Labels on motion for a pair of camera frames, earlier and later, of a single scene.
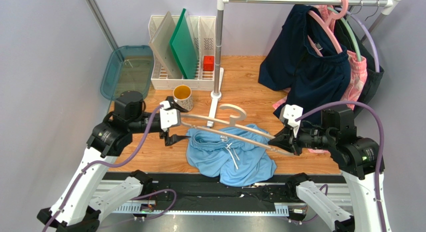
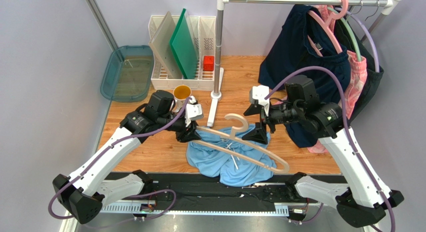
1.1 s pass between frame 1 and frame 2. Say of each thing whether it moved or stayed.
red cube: stayed
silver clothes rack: stayed
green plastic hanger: stayed
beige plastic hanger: moved
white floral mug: stayed
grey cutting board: stayed
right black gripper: moved
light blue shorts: stayed
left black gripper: moved
